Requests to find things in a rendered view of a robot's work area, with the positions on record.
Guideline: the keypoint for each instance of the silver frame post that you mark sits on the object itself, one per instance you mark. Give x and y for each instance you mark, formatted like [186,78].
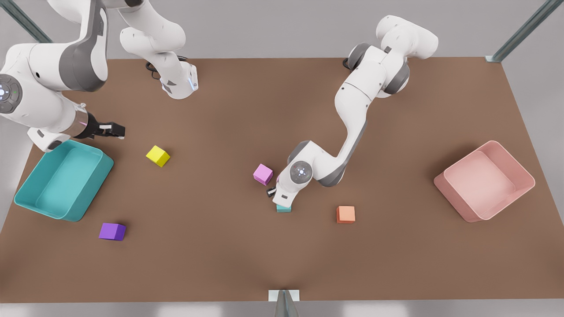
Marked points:
[522,31]
[26,22]
[285,303]

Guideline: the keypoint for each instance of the pink rectangular tray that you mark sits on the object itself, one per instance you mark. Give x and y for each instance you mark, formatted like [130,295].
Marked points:
[484,180]

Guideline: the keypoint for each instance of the teal blue cube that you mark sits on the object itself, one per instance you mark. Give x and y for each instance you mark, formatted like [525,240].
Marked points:
[283,209]

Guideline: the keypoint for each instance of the yellow cube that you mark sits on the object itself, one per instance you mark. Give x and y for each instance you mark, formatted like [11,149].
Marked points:
[157,156]

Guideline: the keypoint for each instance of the pink cube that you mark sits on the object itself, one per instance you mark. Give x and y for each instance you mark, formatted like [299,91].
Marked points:
[263,174]

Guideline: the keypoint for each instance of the teal rectangular tray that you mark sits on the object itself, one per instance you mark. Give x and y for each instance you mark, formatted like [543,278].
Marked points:
[64,180]

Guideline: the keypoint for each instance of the purple cube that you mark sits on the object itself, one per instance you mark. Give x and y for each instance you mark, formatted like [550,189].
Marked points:
[112,231]

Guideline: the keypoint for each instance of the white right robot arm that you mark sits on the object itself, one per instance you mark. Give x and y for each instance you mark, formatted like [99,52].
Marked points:
[39,79]

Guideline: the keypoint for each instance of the orange cube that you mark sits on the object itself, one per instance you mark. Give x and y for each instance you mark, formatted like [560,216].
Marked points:
[346,214]

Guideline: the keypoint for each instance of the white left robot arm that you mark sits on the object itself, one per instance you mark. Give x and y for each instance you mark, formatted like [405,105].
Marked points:
[357,101]

